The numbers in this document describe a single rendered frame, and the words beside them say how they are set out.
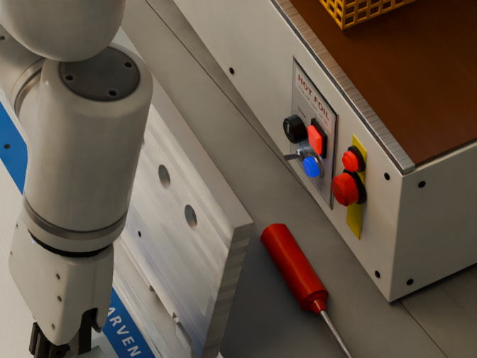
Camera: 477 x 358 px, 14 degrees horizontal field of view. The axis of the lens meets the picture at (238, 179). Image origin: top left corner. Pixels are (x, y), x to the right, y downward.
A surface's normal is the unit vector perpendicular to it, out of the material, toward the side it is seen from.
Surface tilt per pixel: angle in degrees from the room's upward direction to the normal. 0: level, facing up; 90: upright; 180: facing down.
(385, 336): 0
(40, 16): 92
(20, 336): 0
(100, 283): 84
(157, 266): 79
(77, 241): 85
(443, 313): 0
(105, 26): 90
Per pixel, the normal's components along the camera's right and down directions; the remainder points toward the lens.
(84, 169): -0.01, 0.72
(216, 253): -0.86, 0.24
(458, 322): 0.00, -0.62
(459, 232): 0.48, 0.69
